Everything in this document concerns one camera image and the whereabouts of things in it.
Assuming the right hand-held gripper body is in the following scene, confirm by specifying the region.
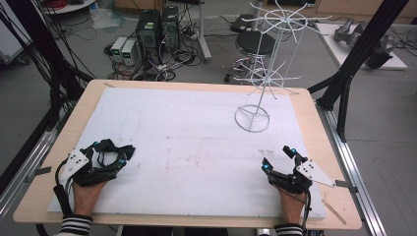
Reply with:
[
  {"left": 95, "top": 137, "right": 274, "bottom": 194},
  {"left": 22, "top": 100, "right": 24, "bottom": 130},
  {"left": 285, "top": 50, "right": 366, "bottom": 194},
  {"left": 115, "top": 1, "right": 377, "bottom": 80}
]
[{"left": 267, "top": 154, "right": 337, "bottom": 195}]

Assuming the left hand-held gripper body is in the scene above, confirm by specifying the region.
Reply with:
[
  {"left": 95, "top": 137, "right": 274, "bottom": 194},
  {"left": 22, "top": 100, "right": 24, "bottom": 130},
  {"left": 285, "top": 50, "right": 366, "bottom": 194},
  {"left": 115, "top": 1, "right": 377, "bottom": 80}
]
[{"left": 58, "top": 147, "right": 120, "bottom": 189}]

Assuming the black strappy cloth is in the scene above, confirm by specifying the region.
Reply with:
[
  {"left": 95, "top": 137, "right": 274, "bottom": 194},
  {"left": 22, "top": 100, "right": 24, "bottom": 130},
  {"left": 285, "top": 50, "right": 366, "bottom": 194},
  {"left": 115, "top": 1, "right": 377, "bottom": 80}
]
[{"left": 92, "top": 138, "right": 137, "bottom": 170}]

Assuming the person's right hand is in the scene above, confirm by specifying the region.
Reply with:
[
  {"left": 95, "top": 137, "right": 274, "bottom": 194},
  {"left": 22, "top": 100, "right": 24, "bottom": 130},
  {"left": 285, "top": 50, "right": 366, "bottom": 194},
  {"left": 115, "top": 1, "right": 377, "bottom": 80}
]
[{"left": 277, "top": 186, "right": 308, "bottom": 226}]

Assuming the person's left hand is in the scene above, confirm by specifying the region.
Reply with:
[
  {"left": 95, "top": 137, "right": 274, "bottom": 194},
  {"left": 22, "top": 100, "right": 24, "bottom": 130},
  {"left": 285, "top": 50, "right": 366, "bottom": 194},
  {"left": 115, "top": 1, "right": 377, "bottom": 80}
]
[{"left": 71, "top": 180, "right": 109, "bottom": 218}]

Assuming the grey tape strip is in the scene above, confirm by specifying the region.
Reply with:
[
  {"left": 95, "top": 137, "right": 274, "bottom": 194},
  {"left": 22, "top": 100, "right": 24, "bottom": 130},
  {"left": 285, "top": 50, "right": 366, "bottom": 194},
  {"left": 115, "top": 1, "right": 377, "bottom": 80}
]
[
  {"left": 334, "top": 179, "right": 359, "bottom": 195},
  {"left": 25, "top": 165, "right": 53, "bottom": 184}
]

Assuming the thin wooden stick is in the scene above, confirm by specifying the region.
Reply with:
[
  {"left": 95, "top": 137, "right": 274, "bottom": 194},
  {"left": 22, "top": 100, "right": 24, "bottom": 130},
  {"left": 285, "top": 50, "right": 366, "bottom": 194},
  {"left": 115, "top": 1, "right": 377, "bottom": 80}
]
[{"left": 321, "top": 198, "right": 348, "bottom": 226}]

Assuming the white foam mat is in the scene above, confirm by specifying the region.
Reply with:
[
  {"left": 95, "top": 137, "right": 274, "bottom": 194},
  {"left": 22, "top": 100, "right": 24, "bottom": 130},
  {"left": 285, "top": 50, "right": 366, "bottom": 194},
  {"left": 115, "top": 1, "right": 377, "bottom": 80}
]
[{"left": 47, "top": 87, "right": 328, "bottom": 220}]

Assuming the white power supply unit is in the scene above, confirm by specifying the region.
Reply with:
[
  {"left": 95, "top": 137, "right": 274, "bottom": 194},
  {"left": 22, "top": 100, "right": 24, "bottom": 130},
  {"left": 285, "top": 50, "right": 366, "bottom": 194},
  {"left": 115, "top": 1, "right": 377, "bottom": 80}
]
[
  {"left": 121, "top": 38, "right": 138, "bottom": 67},
  {"left": 110, "top": 35, "right": 128, "bottom": 63}
]

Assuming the white floor board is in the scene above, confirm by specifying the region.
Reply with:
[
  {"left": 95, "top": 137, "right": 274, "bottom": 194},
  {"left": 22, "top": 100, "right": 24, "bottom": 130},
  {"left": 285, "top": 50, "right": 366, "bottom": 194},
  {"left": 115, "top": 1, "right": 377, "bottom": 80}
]
[{"left": 315, "top": 22, "right": 409, "bottom": 72}]

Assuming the black round stool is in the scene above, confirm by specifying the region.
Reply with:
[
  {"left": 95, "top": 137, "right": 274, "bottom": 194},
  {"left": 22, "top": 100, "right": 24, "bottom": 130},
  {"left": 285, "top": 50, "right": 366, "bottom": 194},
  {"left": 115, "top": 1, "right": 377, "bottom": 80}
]
[{"left": 224, "top": 29, "right": 279, "bottom": 84}]

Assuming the black computer tower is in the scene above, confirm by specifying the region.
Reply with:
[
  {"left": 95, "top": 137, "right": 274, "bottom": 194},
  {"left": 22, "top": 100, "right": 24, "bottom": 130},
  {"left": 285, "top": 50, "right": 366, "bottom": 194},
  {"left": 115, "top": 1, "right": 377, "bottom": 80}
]
[
  {"left": 135, "top": 9, "right": 162, "bottom": 65},
  {"left": 160, "top": 5, "right": 181, "bottom": 52}
]

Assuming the clear plastic bag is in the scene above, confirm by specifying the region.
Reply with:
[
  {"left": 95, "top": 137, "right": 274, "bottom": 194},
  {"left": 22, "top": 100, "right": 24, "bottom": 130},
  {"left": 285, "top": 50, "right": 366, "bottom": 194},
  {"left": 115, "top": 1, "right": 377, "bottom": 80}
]
[{"left": 89, "top": 3, "right": 127, "bottom": 33}]

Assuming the flat black box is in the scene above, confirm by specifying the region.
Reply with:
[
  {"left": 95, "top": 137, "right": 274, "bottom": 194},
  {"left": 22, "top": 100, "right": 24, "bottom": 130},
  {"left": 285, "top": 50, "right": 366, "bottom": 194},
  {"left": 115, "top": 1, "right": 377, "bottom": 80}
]
[{"left": 229, "top": 13, "right": 258, "bottom": 34}]

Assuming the round white table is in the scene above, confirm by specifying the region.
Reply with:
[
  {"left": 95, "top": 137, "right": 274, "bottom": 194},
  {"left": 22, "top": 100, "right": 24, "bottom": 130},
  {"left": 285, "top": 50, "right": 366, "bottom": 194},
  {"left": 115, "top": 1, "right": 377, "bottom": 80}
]
[{"left": 40, "top": 0, "right": 97, "bottom": 16}]

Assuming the grey metal desk leg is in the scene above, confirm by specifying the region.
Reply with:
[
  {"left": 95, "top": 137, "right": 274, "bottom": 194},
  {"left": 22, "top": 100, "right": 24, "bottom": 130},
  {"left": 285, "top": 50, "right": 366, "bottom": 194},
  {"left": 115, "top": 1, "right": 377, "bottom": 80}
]
[{"left": 196, "top": 0, "right": 212, "bottom": 64}]

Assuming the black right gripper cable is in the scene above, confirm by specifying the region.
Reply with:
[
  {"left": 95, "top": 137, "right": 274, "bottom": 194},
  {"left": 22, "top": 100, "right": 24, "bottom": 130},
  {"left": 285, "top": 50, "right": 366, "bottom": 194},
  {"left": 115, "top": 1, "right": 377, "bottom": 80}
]
[{"left": 300, "top": 190, "right": 313, "bottom": 236}]

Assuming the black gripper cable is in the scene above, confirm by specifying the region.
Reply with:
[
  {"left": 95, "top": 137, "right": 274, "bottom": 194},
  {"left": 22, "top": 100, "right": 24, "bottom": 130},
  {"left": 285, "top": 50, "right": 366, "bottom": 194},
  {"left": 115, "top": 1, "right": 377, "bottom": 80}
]
[
  {"left": 300, "top": 190, "right": 313, "bottom": 236},
  {"left": 53, "top": 158, "right": 75, "bottom": 219}
]

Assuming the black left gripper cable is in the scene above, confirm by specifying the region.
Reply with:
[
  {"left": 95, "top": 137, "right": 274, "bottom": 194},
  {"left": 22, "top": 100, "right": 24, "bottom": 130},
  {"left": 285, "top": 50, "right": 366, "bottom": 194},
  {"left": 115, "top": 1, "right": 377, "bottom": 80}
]
[{"left": 53, "top": 158, "right": 75, "bottom": 219}]

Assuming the aluminium rail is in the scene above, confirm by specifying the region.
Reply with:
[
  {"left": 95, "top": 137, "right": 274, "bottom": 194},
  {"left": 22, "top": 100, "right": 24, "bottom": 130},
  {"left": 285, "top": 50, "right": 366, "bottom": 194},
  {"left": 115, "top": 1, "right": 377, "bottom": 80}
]
[
  {"left": 315, "top": 103, "right": 388, "bottom": 236},
  {"left": 0, "top": 107, "right": 68, "bottom": 215}
]

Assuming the white wire hanging rack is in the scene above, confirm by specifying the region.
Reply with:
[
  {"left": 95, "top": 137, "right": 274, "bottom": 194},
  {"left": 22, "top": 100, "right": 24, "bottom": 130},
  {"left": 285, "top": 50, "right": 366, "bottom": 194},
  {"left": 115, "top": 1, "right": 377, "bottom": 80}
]
[{"left": 233, "top": 0, "right": 333, "bottom": 134}]

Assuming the black metal frame stand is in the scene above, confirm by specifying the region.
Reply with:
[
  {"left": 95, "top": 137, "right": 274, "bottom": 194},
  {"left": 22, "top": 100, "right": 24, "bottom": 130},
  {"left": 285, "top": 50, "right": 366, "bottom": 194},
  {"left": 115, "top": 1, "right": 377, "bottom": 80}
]
[
  {"left": 307, "top": 0, "right": 411, "bottom": 143},
  {"left": 0, "top": 0, "right": 95, "bottom": 132}
]

